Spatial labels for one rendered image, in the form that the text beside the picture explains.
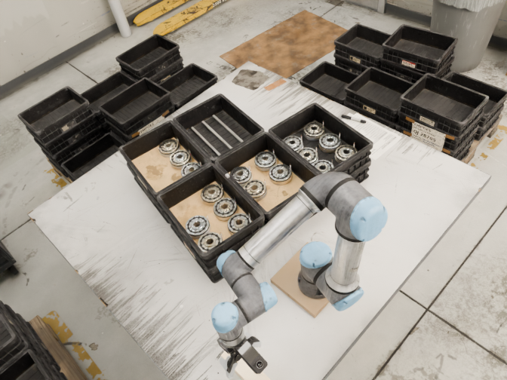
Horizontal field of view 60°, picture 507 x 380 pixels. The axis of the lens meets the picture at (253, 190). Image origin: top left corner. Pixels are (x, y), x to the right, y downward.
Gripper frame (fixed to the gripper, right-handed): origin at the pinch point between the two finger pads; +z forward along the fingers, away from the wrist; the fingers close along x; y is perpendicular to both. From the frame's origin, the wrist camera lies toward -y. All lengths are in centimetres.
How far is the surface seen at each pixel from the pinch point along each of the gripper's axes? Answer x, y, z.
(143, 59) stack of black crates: -113, 236, 37
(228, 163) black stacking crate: -57, 69, -2
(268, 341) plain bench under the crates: -13.2, 4.9, 16.2
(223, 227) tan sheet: -33, 48, 3
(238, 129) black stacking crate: -80, 87, 4
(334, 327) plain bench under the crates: -33.8, -10.2, 16.3
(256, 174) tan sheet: -63, 58, 3
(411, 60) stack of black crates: -215, 68, 32
